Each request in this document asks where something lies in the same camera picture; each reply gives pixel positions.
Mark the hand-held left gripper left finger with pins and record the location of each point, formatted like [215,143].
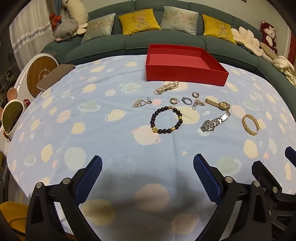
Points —
[91,176]

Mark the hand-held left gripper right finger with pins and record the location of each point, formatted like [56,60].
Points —
[204,176]

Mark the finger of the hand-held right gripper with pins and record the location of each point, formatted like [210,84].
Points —
[291,153]
[266,176]

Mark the silver wristwatch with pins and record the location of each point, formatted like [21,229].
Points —
[208,125]

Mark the gold braided bangle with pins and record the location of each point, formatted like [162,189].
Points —
[245,127]

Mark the gold wristwatch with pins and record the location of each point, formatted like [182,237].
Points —
[223,105]

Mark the dangling tassel earring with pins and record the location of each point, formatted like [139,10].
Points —
[137,103]
[198,103]

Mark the silver hoop earring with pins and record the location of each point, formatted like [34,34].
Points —
[184,99]

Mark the red cardboard box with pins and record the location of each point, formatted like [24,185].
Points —
[185,74]

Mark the blue planet print tablecloth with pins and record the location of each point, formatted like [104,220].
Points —
[92,129]

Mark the gold hoop earring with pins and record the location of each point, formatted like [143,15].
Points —
[193,94]
[171,101]

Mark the cream blanket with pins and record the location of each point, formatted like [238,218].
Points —
[284,67]

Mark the yellow chair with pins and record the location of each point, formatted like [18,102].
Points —
[11,213]

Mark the small red object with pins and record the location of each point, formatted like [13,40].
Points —
[27,102]

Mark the white framed mirror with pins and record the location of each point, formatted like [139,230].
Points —
[9,118]

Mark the tan plush toy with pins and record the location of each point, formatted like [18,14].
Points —
[269,53]

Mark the pink round disc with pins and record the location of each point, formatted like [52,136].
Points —
[10,95]

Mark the white machine with wooden disc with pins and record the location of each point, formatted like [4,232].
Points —
[41,71]

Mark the dark blue patterned cushion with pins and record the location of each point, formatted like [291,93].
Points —
[244,47]

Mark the cream flower shaped cushion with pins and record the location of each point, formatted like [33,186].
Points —
[247,37]

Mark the red monkey plush toy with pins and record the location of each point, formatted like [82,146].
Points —
[268,30]

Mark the dark green sofa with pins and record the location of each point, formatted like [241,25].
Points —
[138,44]

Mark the yellow embroidered cushion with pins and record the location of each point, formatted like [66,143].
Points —
[138,22]
[217,29]

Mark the pale green embroidered cushion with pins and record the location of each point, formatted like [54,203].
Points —
[179,20]
[99,27]

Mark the grey pig plush toy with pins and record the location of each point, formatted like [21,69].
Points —
[67,29]

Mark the white sheer curtain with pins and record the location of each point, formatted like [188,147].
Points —
[30,34]

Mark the red bow curtain tie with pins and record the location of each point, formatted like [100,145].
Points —
[55,19]

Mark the white long plush toy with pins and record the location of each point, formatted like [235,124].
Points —
[78,11]

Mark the blue curtain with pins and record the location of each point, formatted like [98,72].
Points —
[57,5]

